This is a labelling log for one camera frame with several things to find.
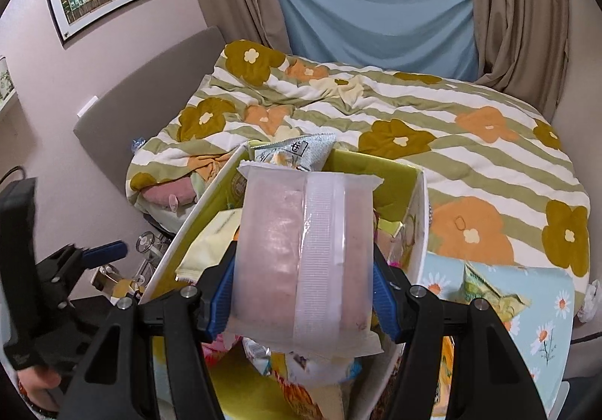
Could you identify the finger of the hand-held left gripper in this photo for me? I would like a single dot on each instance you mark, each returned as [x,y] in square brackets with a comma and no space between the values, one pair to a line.
[106,250]

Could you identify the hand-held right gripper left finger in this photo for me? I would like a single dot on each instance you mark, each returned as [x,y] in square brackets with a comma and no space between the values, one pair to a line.
[225,293]

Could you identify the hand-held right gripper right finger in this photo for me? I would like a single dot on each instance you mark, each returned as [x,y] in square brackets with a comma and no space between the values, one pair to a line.
[383,302]

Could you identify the pink translucent snack packet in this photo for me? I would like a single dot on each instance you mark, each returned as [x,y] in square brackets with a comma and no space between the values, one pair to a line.
[282,250]

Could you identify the yellow-green storage box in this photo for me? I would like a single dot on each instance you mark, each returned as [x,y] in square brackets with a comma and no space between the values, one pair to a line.
[376,185]

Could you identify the person's left hand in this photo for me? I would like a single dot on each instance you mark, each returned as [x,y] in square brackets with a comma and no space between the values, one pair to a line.
[37,384]

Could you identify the small clear glass item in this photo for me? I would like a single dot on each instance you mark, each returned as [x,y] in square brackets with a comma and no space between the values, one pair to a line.
[149,248]

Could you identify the pale yellow snack packet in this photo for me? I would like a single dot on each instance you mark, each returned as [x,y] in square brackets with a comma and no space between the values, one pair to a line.
[211,250]

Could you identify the pink striped snack packet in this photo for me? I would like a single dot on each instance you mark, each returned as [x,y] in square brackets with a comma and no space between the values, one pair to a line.
[217,344]

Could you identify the pink plush toy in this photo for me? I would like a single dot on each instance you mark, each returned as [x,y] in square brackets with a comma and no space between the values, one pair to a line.
[164,194]

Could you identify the yellow and brown snack packet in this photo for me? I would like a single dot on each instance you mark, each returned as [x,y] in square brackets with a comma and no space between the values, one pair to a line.
[444,382]

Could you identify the pale green bear snack packet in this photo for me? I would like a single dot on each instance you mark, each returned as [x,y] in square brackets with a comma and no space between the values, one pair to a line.
[489,297]

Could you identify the clear plastic bottle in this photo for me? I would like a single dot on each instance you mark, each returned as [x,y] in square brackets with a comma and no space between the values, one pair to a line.
[137,145]

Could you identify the orange patterned snack packet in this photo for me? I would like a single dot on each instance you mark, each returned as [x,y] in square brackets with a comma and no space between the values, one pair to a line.
[301,401]

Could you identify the grey padded headboard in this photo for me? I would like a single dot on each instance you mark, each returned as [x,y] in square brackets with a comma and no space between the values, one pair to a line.
[141,105]

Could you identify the grey and white snack packet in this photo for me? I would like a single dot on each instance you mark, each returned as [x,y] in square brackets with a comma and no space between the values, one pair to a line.
[305,149]

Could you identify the crumpled white tissue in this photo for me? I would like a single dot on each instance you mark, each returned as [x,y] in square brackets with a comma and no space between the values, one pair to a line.
[590,302]

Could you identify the striped floral blanket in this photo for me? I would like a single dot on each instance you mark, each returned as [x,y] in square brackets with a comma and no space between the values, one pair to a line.
[423,90]

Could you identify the light blue cloth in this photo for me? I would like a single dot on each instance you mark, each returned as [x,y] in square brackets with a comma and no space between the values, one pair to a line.
[376,20]

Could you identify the white wall socket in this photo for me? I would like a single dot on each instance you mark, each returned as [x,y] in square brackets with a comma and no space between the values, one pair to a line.
[88,105]

